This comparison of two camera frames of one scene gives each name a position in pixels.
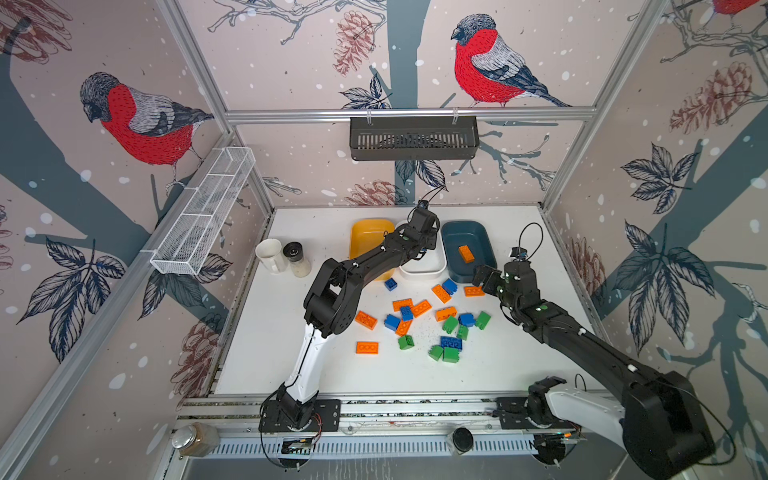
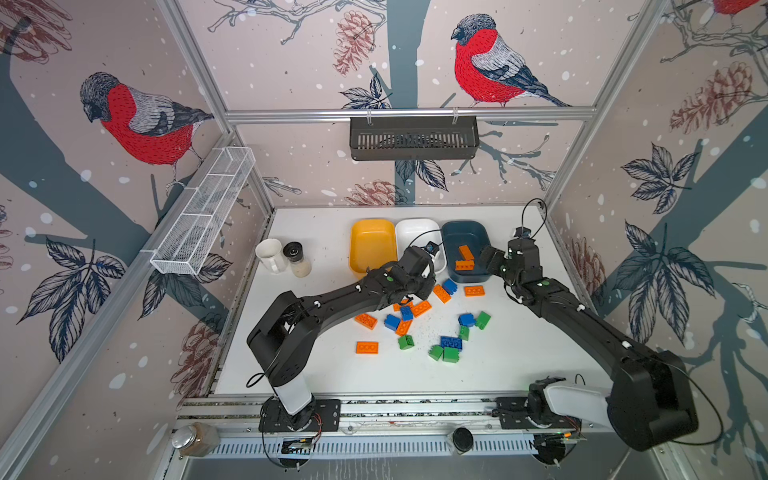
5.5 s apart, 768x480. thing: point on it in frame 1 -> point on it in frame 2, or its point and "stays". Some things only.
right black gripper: x=494 y=275 -> x=498 y=257
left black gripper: x=432 y=238 -> x=429 y=281
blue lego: x=407 y=313 stays
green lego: x=482 y=320 stays
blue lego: x=449 y=286 stays
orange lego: x=474 y=291 stays
